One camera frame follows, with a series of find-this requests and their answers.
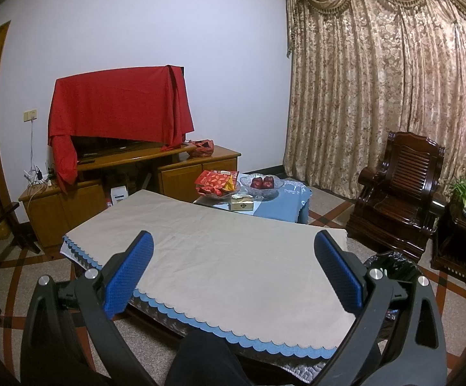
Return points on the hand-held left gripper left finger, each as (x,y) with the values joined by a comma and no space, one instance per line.
(130,273)

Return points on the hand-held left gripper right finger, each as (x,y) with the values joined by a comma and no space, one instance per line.
(337,273)

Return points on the bin with black bag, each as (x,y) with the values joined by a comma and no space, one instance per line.
(397,265)

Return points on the dark wooden side table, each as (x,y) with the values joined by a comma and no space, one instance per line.
(450,249)

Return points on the white box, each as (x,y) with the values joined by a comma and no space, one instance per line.
(118,197)

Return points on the dark wooden armchair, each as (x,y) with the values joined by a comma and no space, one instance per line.
(393,209)

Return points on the blue tablecloth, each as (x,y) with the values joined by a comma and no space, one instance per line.
(285,205)

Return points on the beige tablecloth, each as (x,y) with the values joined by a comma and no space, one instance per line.
(237,257)

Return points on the quilted grey table cover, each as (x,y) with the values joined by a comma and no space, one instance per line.
(289,366)

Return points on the glass fruit bowl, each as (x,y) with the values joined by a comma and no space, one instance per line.
(263,194)

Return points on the wooden television cabinet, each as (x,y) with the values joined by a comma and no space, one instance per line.
(184,177)

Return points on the black metal stand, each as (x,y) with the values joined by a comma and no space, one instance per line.
(23,241)

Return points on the red apple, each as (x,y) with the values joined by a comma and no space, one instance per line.
(257,184)
(268,182)

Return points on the glass snack dish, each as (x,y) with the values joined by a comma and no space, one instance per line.
(216,198)

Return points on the person's black trouser leg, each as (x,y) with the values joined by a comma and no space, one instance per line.
(204,362)

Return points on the beige tissue box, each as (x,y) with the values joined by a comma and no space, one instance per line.
(242,204)

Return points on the red snack packet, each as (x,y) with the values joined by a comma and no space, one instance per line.
(212,179)

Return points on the black television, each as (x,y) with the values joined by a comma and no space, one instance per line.
(104,146)

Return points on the power strip with plugs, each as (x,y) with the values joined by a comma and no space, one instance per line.
(40,177)

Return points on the yellow snack packet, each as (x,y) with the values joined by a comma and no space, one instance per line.
(229,185)

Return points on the red plastic bag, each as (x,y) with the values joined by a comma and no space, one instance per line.
(200,148)

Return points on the red cloth cover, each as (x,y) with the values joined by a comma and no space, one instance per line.
(116,104)

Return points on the beige patterned curtain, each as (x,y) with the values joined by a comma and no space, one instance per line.
(357,88)

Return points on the wall socket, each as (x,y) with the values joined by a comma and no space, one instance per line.
(30,115)

